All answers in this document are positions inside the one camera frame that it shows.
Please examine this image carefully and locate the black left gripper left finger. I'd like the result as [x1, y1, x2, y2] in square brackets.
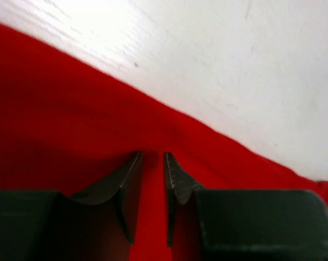
[0, 152, 143, 260]

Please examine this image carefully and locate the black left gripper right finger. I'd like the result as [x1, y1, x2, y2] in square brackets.
[163, 152, 328, 260]

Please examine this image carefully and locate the red t shirt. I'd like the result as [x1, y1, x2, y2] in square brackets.
[0, 24, 328, 260]

